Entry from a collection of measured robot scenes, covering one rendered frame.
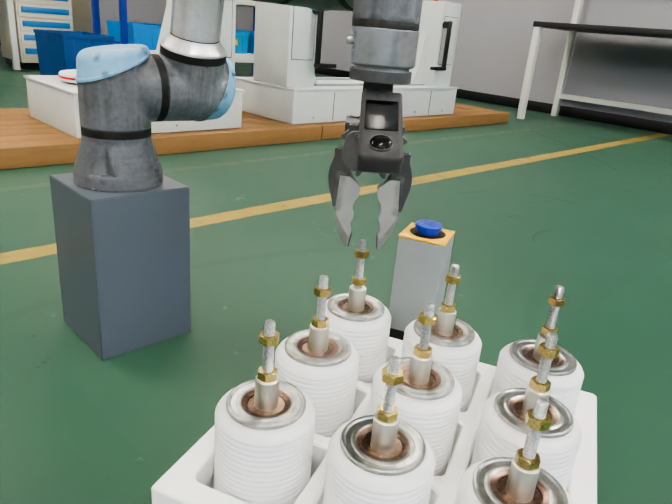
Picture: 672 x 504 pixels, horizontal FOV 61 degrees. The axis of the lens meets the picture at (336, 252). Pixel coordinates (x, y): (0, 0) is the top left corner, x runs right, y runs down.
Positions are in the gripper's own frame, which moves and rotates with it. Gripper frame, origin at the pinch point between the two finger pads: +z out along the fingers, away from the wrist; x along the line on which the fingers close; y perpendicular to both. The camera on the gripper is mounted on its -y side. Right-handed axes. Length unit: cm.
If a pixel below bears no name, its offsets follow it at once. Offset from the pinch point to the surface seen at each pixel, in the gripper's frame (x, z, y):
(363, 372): -1.7, 16.8, -3.7
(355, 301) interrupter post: 0.2, 8.4, -0.4
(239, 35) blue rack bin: 122, -8, 536
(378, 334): -3.1, 11.5, -3.0
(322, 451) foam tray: 2.6, 17.5, -18.3
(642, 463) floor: -47, 35, 6
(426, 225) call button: -9.6, 2.0, 13.9
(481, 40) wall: -118, -24, 548
